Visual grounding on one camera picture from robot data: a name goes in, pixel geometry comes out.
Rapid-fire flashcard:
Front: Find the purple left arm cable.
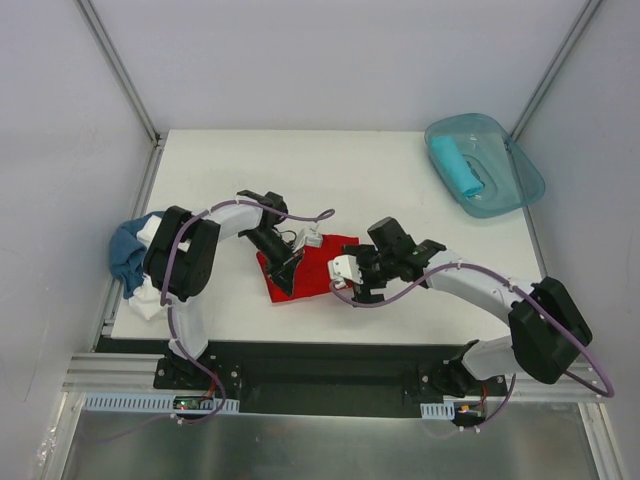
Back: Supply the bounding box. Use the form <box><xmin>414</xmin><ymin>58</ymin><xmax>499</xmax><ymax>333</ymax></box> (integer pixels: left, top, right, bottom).
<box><xmin>99</xmin><ymin>199</ymin><xmax>336</xmax><ymax>444</ymax></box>

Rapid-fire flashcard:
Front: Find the blue t shirt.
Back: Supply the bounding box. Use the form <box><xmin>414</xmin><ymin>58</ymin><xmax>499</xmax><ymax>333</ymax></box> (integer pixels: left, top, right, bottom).
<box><xmin>108</xmin><ymin>215</ymin><xmax>149</xmax><ymax>299</ymax></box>

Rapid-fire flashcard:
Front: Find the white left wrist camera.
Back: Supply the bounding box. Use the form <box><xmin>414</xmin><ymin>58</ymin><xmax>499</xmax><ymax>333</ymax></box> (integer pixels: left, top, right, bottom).
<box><xmin>293</xmin><ymin>227</ymin><xmax>323</xmax><ymax>250</ymax></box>

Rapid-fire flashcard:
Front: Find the rolled teal t shirt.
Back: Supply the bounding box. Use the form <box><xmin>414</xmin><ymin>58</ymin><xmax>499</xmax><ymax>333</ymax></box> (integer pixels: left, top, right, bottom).
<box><xmin>430</xmin><ymin>136</ymin><xmax>484</xmax><ymax>197</ymax></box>

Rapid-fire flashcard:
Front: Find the aluminium rail profile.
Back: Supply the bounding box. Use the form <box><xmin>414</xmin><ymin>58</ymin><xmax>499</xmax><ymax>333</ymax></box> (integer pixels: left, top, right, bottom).
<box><xmin>62</xmin><ymin>352</ymin><xmax>166</xmax><ymax>394</ymax></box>

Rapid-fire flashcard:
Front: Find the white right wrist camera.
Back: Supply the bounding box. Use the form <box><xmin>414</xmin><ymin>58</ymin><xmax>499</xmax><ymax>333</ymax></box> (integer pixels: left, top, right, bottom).
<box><xmin>328</xmin><ymin>255</ymin><xmax>363</xmax><ymax>289</ymax></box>

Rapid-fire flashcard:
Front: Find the white t shirt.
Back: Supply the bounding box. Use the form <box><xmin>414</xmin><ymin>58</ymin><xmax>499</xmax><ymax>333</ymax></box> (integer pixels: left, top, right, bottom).
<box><xmin>128</xmin><ymin>213</ymin><xmax>165</xmax><ymax>322</ymax></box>

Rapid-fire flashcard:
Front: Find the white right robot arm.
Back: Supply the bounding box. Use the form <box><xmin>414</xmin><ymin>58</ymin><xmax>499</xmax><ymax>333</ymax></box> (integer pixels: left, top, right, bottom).
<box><xmin>328</xmin><ymin>217</ymin><xmax>593</xmax><ymax>398</ymax></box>

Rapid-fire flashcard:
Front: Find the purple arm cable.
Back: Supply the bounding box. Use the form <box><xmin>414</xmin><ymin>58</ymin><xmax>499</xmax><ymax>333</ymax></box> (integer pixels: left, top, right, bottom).
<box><xmin>99</xmin><ymin>199</ymin><xmax>336</xmax><ymax>444</ymax></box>
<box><xmin>329</xmin><ymin>262</ymin><xmax>616</xmax><ymax>435</ymax></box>

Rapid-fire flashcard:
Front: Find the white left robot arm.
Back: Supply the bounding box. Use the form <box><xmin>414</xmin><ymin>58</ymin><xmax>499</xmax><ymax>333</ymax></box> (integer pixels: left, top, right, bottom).
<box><xmin>143</xmin><ymin>190</ymin><xmax>303</xmax><ymax>389</ymax></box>

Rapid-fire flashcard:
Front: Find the teal translucent plastic bin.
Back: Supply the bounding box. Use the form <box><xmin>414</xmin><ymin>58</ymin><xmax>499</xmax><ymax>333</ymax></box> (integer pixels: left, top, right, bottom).
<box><xmin>424</xmin><ymin>113</ymin><xmax>546</xmax><ymax>219</ymax></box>

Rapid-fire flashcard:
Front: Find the right corner aluminium post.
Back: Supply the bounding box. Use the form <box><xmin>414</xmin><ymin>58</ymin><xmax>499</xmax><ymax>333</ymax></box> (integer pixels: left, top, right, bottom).
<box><xmin>510</xmin><ymin>0</ymin><xmax>605</xmax><ymax>140</ymax></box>

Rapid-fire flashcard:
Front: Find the slotted cable duct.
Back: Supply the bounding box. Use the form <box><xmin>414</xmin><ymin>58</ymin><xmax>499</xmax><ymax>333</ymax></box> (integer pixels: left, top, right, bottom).
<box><xmin>84</xmin><ymin>393</ymin><xmax>240</xmax><ymax>415</ymax></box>
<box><xmin>420</xmin><ymin>401</ymin><xmax>455</xmax><ymax>421</ymax></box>

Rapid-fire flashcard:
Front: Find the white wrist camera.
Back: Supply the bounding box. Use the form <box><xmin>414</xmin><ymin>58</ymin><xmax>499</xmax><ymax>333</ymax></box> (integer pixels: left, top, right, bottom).
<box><xmin>293</xmin><ymin>227</ymin><xmax>323</xmax><ymax>250</ymax></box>
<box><xmin>328</xmin><ymin>255</ymin><xmax>363</xmax><ymax>289</ymax></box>

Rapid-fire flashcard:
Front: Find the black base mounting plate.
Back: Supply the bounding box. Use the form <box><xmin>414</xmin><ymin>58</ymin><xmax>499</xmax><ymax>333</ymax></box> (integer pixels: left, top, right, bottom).
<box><xmin>94</xmin><ymin>335</ymin><xmax>519</xmax><ymax>415</ymax></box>

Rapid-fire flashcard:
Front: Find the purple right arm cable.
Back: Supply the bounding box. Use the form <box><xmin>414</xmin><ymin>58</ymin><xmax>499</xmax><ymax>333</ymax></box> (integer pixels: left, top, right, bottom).
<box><xmin>329</xmin><ymin>262</ymin><xmax>616</xmax><ymax>435</ymax></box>

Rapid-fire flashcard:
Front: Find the left corner aluminium post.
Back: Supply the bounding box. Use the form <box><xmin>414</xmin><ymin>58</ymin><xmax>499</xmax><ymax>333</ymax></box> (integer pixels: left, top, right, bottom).
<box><xmin>74</xmin><ymin>0</ymin><xmax>166</xmax><ymax>146</ymax></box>

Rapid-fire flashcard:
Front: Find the left slotted cable duct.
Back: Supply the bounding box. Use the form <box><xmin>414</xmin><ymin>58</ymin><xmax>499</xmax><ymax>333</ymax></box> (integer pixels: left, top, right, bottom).
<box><xmin>84</xmin><ymin>393</ymin><xmax>240</xmax><ymax>415</ymax></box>

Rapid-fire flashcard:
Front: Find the right slotted cable duct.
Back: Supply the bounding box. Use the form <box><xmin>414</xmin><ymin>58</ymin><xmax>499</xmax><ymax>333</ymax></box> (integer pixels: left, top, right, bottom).
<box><xmin>420</xmin><ymin>401</ymin><xmax>455</xmax><ymax>421</ymax></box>

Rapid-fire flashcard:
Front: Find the corner aluminium post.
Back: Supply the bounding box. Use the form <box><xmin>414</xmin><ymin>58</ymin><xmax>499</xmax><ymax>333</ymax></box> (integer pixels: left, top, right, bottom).
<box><xmin>510</xmin><ymin>0</ymin><xmax>605</xmax><ymax>140</ymax></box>
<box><xmin>74</xmin><ymin>0</ymin><xmax>166</xmax><ymax>146</ymax></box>

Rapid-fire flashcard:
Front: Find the red t shirt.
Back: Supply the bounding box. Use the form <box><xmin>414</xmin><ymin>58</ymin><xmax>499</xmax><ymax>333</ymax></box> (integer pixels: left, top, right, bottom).
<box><xmin>256</xmin><ymin>234</ymin><xmax>360</xmax><ymax>304</ymax></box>

